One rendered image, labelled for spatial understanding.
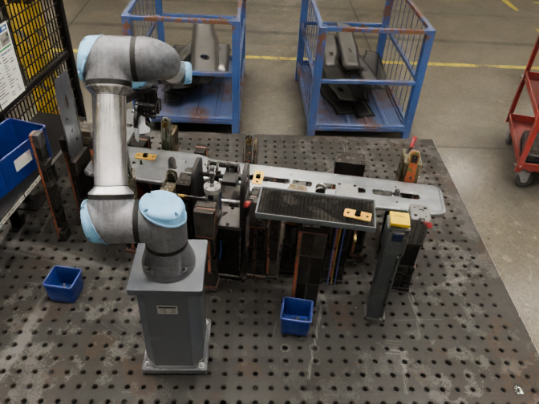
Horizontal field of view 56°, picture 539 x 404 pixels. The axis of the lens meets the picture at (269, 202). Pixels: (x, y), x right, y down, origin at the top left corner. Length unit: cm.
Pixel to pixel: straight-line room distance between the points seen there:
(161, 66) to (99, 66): 15
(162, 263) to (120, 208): 19
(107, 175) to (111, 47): 32
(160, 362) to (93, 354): 24
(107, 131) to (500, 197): 309
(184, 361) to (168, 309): 27
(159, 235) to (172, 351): 46
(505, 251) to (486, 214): 35
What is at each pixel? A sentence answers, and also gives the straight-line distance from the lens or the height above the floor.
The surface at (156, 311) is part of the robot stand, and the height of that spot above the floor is 100.
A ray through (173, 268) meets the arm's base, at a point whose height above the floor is 114.
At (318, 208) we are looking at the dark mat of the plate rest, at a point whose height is 116.
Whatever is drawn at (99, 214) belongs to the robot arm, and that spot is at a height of 131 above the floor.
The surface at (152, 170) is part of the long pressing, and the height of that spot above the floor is 100.
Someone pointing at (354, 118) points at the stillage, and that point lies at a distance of 418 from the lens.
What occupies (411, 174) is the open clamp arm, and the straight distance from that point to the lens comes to 209.
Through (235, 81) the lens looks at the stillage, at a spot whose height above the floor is 51.
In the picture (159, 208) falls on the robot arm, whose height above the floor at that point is 133.
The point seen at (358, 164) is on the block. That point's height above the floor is 103.
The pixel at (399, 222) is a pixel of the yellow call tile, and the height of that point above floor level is 116.
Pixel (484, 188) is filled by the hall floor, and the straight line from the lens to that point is 400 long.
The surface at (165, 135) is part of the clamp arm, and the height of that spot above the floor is 104.
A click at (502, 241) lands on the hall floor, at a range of 358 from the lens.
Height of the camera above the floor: 218
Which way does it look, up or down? 39 degrees down
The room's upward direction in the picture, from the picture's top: 3 degrees clockwise
